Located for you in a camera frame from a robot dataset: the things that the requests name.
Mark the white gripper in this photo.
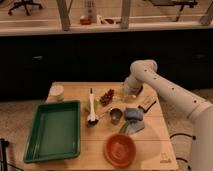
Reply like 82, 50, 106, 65
123, 76, 142, 96

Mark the small red object on shelf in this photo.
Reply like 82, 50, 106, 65
80, 16, 92, 25

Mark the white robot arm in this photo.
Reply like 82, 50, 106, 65
124, 60, 213, 171

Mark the dark brown bowl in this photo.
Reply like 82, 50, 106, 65
137, 85, 143, 95

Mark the green vegetable stalk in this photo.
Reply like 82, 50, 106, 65
119, 121, 130, 134

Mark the green plastic tray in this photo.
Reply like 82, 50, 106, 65
23, 100, 81, 163

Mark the grey cloth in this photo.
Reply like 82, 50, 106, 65
126, 120, 145, 135

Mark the black office chair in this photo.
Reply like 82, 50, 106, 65
8, 0, 43, 16

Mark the black handled wooden tool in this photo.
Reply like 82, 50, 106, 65
138, 96, 156, 113

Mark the small metal cup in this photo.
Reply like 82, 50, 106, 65
110, 108, 123, 125

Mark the yellow banana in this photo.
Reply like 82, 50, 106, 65
115, 94, 136, 103

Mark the black floor cable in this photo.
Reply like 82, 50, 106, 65
169, 132, 197, 171

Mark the white cylindrical container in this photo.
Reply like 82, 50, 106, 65
50, 85, 64, 101

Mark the red orange bowl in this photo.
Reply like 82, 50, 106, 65
103, 133, 136, 168

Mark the black stand at left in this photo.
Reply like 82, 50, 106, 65
0, 138, 9, 171

